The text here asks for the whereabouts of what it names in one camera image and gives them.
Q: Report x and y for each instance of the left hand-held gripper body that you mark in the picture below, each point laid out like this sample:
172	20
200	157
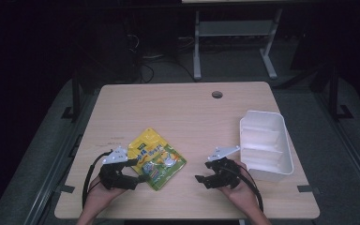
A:
114	179

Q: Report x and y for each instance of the yellow snack packet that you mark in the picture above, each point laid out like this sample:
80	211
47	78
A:
161	162

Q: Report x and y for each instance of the white plastic bin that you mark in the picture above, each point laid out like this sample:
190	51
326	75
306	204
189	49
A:
267	146

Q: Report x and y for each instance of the grey tape strip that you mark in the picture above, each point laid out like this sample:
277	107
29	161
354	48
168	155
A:
67	188
307	188

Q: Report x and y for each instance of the person's left hand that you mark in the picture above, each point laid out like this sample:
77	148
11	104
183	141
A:
101	195

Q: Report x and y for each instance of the white metal desk frame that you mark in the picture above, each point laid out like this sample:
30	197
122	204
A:
236	28

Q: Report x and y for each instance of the black metal stand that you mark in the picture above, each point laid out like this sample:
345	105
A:
334	93
75	97

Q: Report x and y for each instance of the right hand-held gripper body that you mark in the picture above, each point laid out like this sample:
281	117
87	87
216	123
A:
226	175

